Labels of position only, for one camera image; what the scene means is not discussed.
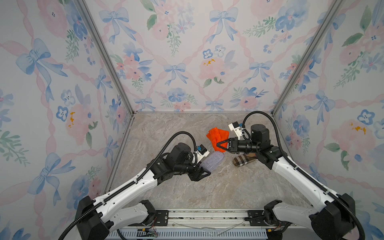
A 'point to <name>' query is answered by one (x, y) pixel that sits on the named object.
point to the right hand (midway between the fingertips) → (218, 146)
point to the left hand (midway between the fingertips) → (207, 168)
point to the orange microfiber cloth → (216, 136)
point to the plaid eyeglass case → (244, 158)
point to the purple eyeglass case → (213, 161)
